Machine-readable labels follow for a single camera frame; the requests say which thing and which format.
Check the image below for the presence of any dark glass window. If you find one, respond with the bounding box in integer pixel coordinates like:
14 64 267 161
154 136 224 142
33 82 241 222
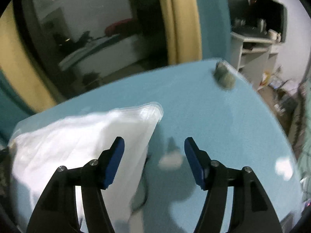
15 0 170 102

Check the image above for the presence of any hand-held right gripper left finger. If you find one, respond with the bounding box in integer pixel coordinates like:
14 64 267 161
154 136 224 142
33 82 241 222
25 136 125 233

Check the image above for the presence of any small black monitor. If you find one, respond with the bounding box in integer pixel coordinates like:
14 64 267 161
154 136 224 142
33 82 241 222
227 0 251 30

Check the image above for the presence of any large black monitor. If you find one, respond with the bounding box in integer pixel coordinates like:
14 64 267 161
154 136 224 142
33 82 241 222
248 0 288 43

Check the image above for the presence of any blue cartoon blanket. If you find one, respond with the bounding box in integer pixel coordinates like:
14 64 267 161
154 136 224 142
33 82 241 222
0 58 304 233

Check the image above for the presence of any yellow curtain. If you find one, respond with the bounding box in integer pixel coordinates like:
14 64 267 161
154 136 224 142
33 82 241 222
155 0 203 65
0 5 57 113

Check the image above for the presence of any small green toy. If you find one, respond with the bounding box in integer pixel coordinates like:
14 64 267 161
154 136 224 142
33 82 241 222
213 61 236 90

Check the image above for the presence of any white hooded jacket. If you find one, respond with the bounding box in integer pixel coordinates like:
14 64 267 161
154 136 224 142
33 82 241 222
10 102 164 233

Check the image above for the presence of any white computer desk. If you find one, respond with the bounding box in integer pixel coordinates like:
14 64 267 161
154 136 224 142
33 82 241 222
230 30 280 88

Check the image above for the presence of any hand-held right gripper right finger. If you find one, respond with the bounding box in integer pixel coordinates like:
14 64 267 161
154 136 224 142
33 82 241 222
184 137 283 233

